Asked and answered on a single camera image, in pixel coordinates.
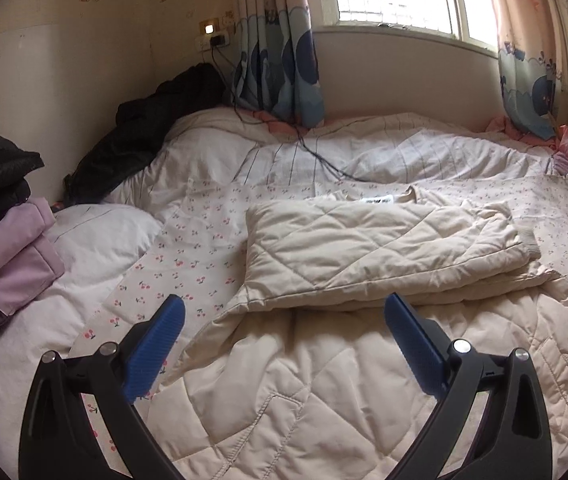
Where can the left cartoon curtain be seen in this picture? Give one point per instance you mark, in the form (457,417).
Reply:
(277,69)

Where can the right cartoon curtain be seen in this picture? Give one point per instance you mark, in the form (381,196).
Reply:
(531,55)

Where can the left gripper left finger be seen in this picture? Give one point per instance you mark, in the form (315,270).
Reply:
(57,440)

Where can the purple jacket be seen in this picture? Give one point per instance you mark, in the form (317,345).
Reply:
(28,261)

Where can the cartoon curtain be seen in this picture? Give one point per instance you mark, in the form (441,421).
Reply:
(531,55)
(277,69)

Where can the black garment by wall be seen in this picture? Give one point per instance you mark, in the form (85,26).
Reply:
(140,129)

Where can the beige quilted jacket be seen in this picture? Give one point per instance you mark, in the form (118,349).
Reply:
(364,309)

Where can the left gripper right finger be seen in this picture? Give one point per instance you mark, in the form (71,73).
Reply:
(490,419)

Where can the white striped duvet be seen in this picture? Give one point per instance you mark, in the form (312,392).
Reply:
(212,167)

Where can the white pillow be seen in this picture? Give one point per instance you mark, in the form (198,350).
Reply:
(98,244)

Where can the wall power outlet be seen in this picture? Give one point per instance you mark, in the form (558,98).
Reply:
(212,35)

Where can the cherry print bed sheet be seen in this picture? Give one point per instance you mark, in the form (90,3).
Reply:
(199,254)

